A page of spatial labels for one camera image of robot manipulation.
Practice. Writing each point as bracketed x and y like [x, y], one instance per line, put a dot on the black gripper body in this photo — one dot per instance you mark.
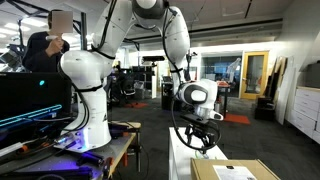
[201, 129]

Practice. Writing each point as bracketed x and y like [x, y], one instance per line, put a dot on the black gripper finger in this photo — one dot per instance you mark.
[210, 141]
[196, 143]

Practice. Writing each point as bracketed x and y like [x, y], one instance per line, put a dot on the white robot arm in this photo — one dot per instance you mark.
[96, 100]

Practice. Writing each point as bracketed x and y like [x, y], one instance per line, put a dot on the cardboard box with white label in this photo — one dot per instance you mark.
[203, 168]

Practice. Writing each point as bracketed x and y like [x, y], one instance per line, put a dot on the orange floor mat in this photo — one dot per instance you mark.
[237, 119]

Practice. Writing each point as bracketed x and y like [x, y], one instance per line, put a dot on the red floor mat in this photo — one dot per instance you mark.
[136, 105]

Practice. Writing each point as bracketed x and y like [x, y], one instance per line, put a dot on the yellow framed glass door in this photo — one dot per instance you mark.
[254, 75]

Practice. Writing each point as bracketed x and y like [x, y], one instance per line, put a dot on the leaning pale boards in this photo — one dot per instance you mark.
[283, 90]

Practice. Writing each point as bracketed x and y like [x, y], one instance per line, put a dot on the white drawer cabinet wooden top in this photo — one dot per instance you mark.
[306, 110]

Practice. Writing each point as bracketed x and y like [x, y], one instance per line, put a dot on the metal breadboard robot stand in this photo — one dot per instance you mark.
[66, 160]

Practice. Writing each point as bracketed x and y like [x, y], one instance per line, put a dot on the black monitor with cyan light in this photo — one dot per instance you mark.
[30, 93]

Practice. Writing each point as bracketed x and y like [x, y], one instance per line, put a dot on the white handheld controller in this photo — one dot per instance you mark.
[53, 37]

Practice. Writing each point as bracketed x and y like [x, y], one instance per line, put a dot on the person in black sweater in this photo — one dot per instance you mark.
[40, 53]

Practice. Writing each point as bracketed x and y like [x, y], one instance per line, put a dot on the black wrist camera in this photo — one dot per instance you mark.
[198, 118]

